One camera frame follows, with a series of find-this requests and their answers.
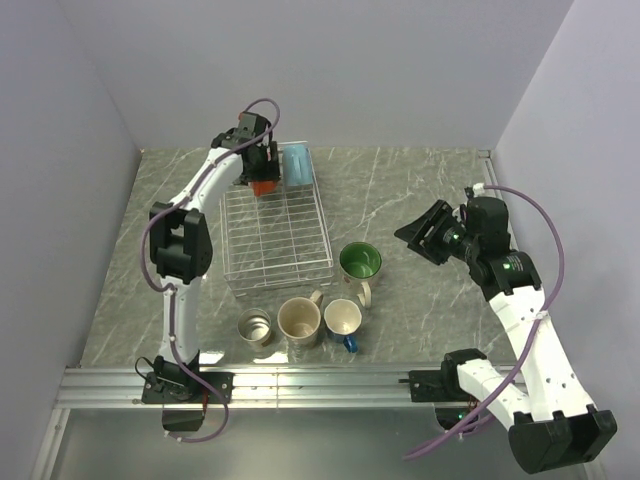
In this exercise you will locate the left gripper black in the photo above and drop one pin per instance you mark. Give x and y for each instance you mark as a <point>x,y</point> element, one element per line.
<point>270,170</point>

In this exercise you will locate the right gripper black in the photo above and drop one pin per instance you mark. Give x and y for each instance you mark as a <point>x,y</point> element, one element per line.
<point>439,215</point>

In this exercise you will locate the orange mug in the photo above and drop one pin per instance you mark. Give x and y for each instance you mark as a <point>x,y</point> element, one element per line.
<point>261,188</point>

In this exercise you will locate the light blue mug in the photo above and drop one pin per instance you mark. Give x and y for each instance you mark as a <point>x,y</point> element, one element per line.
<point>297,165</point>

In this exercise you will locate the green interior floral mug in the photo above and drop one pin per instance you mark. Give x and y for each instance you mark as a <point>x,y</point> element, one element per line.
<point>360,265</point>

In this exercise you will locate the beige patterned mug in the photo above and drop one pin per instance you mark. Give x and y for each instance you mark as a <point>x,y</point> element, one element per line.
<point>300,318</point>

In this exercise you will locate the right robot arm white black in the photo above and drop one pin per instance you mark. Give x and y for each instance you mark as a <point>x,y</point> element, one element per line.
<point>551,420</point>

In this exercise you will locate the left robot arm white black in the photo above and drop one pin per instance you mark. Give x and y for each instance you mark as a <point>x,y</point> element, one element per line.
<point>180,247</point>

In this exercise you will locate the dark blue faceted mug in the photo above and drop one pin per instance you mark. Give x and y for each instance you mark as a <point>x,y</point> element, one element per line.
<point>343,318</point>

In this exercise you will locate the stainless steel cup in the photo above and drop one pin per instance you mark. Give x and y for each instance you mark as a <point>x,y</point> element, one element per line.
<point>255,328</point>

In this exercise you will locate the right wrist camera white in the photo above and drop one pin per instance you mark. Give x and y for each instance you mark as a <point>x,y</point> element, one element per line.
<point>475,190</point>

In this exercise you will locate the white wire dish rack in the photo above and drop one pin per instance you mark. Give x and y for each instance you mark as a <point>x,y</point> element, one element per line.
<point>277,240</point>

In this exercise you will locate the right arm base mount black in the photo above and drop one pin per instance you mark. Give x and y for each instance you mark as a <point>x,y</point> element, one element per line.
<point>433,386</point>

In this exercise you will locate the aluminium mounting rail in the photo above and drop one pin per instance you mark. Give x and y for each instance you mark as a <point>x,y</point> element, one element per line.
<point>335,422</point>

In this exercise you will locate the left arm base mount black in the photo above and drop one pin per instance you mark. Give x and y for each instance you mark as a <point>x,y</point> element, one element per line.
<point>184,399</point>

